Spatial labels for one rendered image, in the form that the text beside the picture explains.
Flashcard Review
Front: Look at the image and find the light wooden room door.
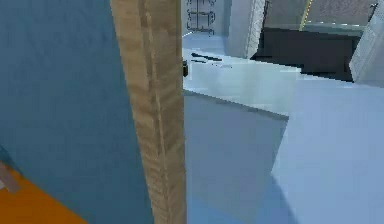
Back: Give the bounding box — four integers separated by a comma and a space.
109, 0, 188, 224

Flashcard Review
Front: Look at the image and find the white tall cupboard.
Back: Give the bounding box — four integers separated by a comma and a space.
348, 0, 384, 89
226, 0, 267, 60

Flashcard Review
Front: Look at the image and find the yellow thin pole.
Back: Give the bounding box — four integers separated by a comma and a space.
298, 0, 315, 32

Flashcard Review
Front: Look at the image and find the black wire shelf rack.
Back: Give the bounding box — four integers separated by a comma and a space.
185, 0, 217, 37

